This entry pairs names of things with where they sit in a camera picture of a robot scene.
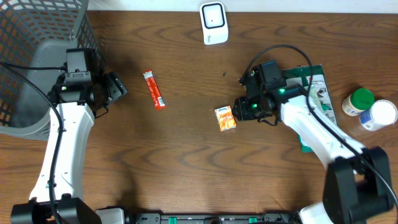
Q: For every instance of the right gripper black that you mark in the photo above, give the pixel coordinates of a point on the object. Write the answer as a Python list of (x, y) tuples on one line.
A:
[(244, 109)]

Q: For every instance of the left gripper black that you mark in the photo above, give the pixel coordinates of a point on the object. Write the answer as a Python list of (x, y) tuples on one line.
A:
[(115, 86)]

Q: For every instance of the orange small box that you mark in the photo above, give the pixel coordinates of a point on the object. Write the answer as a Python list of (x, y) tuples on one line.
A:
[(225, 118)]

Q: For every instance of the red white small packet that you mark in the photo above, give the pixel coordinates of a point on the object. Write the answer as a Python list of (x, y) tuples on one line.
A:
[(154, 90)]

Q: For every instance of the green white package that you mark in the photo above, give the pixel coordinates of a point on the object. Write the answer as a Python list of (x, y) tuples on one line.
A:
[(319, 89)]

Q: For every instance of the green lid jar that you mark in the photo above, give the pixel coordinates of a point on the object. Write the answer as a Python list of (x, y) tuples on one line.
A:
[(359, 101)]

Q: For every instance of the white jar blue label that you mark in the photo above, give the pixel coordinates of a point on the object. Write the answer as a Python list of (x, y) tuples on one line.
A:
[(381, 114)]

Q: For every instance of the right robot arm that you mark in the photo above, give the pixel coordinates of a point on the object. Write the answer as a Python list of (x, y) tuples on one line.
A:
[(358, 180)]

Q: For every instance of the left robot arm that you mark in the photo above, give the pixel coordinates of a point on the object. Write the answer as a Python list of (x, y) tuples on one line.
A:
[(79, 92)]

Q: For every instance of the white barcode scanner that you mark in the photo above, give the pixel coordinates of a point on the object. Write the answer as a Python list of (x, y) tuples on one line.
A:
[(214, 23)]

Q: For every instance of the grey plastic mesh basket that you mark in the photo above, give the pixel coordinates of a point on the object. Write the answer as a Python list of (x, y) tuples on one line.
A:
[(35, 35)]

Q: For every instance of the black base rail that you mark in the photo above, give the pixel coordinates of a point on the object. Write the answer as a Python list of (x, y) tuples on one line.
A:
[(268, 217)]

